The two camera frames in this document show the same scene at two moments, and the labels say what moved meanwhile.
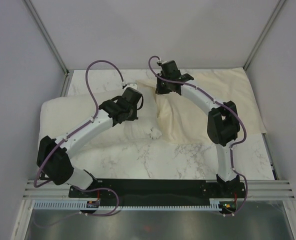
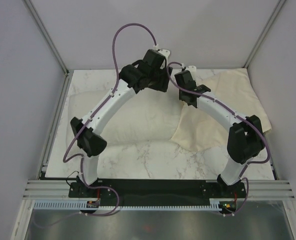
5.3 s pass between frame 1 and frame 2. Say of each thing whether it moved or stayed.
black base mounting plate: stayed
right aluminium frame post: stayed
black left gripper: moved
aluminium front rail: stayed
